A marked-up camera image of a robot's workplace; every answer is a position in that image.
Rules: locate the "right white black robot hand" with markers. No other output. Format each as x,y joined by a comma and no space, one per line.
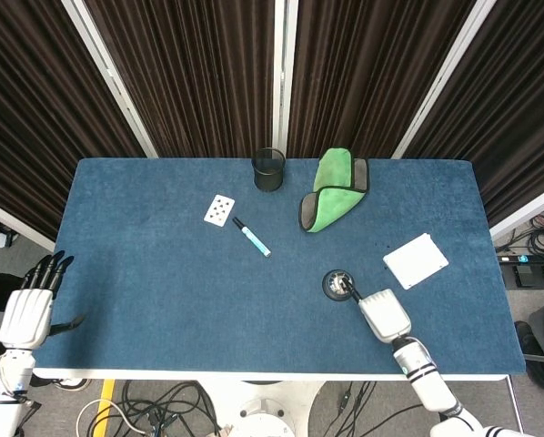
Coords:
385,314

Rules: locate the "brown curtain partition panel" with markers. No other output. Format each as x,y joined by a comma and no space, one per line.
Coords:
35,114
517,114
367,73
194,77

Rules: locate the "white square card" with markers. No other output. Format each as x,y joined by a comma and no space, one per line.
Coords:
415,267

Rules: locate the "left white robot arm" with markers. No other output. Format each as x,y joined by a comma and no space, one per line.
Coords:
8,391

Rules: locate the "teal white marker pen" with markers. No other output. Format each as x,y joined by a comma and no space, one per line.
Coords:
253,237

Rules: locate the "black mesh pen holder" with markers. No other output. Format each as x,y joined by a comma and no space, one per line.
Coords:
269,170

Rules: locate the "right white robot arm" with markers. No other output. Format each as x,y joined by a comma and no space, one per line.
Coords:
429,382

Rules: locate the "white table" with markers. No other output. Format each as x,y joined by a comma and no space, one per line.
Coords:
254,375

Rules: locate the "black shoe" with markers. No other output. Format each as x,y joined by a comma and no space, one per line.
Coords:
533,355

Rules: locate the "blue fabric table cover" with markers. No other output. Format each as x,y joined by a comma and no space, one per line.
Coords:
208,296

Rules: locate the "green grey microfiber cloth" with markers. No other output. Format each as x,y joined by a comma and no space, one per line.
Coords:
331,200

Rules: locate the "white pedestal base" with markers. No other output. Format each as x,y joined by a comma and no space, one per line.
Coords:
267,412

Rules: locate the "playing card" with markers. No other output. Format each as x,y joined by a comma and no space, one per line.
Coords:
218,210

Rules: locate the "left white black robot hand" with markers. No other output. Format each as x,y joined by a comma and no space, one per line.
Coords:
24,318

